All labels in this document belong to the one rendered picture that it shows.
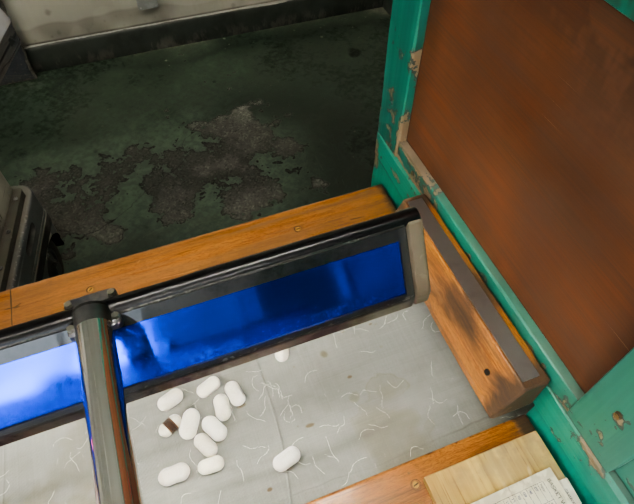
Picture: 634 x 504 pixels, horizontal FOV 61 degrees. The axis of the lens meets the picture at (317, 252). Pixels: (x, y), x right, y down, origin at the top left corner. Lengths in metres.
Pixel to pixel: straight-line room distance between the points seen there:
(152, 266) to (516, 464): 0.55
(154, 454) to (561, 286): 0.51
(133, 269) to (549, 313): 0.56
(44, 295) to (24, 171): 1.44
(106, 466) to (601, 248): 0.43
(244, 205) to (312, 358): 1.21
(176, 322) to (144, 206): 1.60
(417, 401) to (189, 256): 0.39
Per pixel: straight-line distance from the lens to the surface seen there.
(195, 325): 0.39
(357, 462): 0.70
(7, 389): 0.41
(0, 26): 0.71
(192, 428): 0.71
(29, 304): 0.86
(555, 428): 0.70
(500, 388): 0.66
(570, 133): 0.54
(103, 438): 0.33
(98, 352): 0.35
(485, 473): 0.69
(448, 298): 0.70
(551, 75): 0.54
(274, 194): 1.93
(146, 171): 2.10
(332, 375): 0.74
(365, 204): 0.87
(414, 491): 0.68
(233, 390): 0.72
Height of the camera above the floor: 1.42
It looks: 53 degrees down
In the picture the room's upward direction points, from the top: straight up
